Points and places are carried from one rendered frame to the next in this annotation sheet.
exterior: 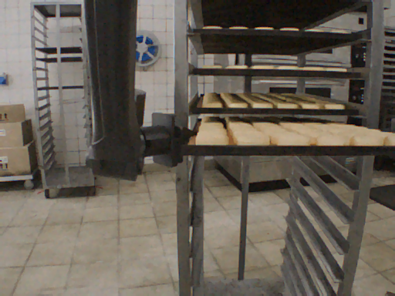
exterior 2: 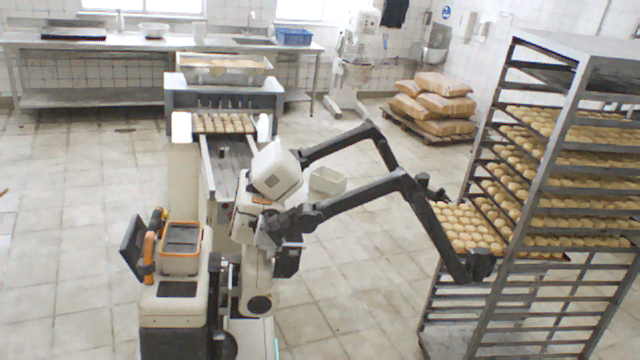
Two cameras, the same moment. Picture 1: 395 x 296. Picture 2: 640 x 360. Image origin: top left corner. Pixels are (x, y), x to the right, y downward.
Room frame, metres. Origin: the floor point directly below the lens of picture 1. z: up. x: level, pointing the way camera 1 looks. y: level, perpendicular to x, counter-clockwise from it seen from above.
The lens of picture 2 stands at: (-0.42, -1.69, 2.03)
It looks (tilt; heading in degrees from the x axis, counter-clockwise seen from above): 28 degrees down; 78
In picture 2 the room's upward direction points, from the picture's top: 7 degrees clockwise
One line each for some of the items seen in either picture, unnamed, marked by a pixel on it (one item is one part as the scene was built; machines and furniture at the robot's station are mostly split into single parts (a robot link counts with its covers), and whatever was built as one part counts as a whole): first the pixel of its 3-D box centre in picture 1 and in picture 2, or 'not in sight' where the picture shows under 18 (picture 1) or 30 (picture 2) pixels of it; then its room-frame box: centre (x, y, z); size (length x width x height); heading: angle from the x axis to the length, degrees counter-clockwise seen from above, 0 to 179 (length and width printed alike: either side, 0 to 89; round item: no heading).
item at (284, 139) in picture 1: (293, 142); not in sight; (0.47, -0.14, 1.03); 0.05 x 0.05 x 0.02
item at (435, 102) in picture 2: not in sight; (448, 102); (2.30, 3.38, 0.47); 0.72 x 0.42 x 0.17; 20
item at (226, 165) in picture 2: not in sight; (229, 223); (-0.37, 0.67, 0.45); 0.70 x 0.34 x 0.90; 97
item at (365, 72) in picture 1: (319, 73); (584, 229); (1.01, -0.38, 1.14); 0.64 x 0.03 x 0.03; 179
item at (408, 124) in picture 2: not in sight; (427, 124); (2.24, 3.66, 0.06); 1.20 x 0.80 x 0.11; 107
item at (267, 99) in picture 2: not in sight; (223, 107); (-0.43, 1.17, 1.01); 0.72 x 0.33 x 0.34; 7
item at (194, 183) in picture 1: (198, 153); not in sight; (1.02, 0.01, 0.87); 0.64 x 0.03 x 0.03; 179
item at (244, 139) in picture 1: (253, 142); not in sight; (0.47, -0.08, 1.03); 0.05 x 0.05 x 0.02
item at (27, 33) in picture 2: not in sight; (177, 62); (-0.97, 3.77, 0.61); 3.40 x 0.70 x 1.22; 14
